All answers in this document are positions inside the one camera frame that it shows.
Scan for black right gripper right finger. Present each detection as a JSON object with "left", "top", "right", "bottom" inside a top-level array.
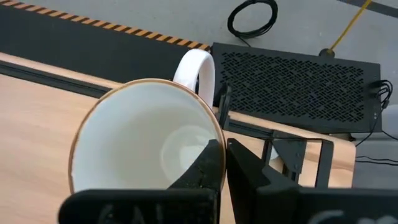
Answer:
[{"left": 226, "top": 138, "right": 398, "bottom": 224}]

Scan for salmon red mug white interior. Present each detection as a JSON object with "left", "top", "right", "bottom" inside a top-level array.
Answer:
[{"left": 67, "top": 49, "right": 227, "bottom": 195}]

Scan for black perforated computer case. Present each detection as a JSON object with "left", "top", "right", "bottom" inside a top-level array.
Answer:
[{"left": 210, "top": 42, "right": 384, "bottom": 134}]

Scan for black cable with coil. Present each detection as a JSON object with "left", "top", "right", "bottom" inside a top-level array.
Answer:
[{"left": 226, "top": 0, "right": 279, "bottom": 47}]

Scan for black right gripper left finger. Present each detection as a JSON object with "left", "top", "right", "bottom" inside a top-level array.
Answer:
[{"left": 58, "top": 139, "right": 225, "bottom": 224}]

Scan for black floor mat orange stripes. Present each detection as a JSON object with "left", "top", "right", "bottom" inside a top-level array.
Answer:
[{"left": 0, "top": 0, "right": 212, "bottom": 85}]

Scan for black computer cable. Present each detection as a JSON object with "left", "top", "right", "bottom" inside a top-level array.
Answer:
[{"left": 354, "top": 79, "right": 398, "bottom": 166}]

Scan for yellow drop cable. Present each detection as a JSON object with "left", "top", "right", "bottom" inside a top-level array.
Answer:
[{"left": 328, "top": 0, "right": 373, "bottom": 52}]

